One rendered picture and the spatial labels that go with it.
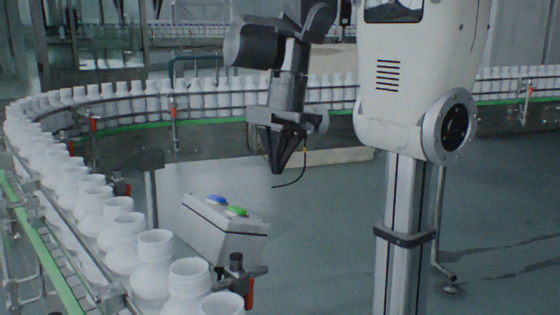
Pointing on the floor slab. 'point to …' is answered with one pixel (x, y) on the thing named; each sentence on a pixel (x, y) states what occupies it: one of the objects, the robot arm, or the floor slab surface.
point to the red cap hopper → (196, 20)
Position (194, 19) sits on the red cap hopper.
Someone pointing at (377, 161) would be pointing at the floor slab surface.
